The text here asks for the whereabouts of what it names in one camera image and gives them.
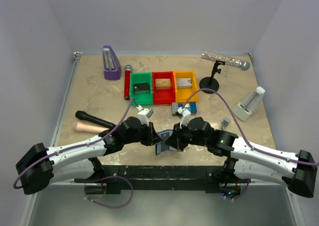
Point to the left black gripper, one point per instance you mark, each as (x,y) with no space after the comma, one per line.
(152,138)

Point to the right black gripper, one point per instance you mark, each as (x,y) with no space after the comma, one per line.
(175,140)

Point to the navy blue card holder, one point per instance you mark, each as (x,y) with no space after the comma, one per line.
(161,147)

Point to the black VIP card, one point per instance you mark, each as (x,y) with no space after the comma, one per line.
(165,134)

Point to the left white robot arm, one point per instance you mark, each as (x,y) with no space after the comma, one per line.
(40,165)

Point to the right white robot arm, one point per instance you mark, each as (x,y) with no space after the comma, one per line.
(296,171)

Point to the black credit card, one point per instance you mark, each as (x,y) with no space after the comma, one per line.
(141,88)

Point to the gold credit card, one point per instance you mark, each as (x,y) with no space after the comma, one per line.
(162,84)

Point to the silver credit card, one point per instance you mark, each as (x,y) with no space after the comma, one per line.
(184,83)

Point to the green plastic bin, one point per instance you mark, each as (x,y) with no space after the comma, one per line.
(142,99)

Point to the blue grey lego block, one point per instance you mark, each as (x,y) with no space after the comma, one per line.
(191,106)

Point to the red plastic bin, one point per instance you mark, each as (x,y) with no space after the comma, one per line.
(163,97)

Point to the small grey block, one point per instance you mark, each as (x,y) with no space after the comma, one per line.
(225,123)

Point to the yellow plastic bin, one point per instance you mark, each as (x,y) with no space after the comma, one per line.
(181,95)

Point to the black microphone stand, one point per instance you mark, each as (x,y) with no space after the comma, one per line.
(210,85)

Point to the red microphone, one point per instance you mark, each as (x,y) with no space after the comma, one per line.
(128,70)

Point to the pink microphone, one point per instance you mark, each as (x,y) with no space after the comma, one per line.
(81,127)

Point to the black microphone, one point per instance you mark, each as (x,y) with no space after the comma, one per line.
(82,115)

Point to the purple metronome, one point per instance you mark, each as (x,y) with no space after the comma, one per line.
(112,66)

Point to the white metronome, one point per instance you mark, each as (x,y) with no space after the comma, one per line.
(248,106)

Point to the glitter silver microphone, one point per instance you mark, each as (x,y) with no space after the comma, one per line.
(230,61)

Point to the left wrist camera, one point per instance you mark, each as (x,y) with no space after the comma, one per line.
(144,114)

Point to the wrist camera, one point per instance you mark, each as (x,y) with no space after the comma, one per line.
(184,116)
(144,114)

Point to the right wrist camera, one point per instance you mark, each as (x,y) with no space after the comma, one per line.
(184,116)

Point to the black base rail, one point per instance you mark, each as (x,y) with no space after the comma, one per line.
(167,178)

